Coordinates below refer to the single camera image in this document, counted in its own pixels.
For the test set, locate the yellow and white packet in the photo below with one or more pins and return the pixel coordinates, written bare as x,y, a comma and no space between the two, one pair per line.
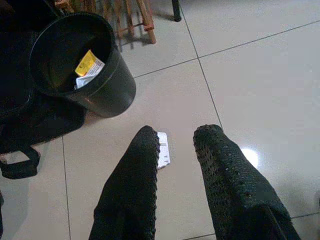
86,65

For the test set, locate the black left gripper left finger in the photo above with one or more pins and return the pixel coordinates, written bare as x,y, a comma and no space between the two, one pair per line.
130,190

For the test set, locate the white crumpled wrapper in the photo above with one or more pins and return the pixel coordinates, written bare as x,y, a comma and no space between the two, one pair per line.
82,82

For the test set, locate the black round rubbish bin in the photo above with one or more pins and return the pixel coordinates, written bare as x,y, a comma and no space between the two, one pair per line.
112,95

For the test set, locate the black table leg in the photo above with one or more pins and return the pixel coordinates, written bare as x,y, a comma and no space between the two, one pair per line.
176,12

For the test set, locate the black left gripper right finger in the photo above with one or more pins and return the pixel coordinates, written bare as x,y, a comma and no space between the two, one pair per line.
230,185

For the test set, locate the wooden chair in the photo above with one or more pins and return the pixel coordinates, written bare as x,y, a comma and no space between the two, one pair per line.
149,27

